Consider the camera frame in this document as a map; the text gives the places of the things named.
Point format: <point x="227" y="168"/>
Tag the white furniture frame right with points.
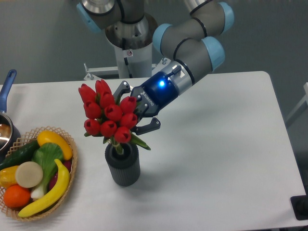
<point x="299" y="108"/>

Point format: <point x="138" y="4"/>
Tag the orange fruit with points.
<point x="16" y="196"/>

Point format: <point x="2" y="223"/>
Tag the dark green cucumber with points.
<point x="21" y="155"/>

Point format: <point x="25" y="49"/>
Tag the green bok choy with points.
<point x="45" y="157"/>

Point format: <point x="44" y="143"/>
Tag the yellow bell pepper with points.
<point x="7" y="176"/>

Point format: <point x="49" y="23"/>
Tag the blue handled saucepan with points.
<point x="8" y="132"/>

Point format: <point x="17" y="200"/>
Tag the yellow banana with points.
<point x="52" y="196"/>

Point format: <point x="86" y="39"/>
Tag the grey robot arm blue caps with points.
<point x="171" y="58"/>

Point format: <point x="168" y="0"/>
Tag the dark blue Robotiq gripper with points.
<point x="156" y="93"/>

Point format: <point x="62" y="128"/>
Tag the woven wicker basket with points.
<point x="27" y="138"/>

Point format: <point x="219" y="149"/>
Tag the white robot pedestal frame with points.
<point x="129" y="64"/>

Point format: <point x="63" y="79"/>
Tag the red tulip bouquet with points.
<point x="109" y="116"/>

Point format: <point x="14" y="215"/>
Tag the purple red vegetable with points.
<point x="68" y="165"/>

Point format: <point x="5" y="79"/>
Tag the black device at table edge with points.
<point x="300" y="206"/>

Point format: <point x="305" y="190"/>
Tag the beige round slice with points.
<point x="29" y="174"/>

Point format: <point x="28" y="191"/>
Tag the dark grey ribbed vase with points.
<point x="125" y="167"/>

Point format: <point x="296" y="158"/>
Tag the yellow squash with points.
<point x="47" y="136"/>

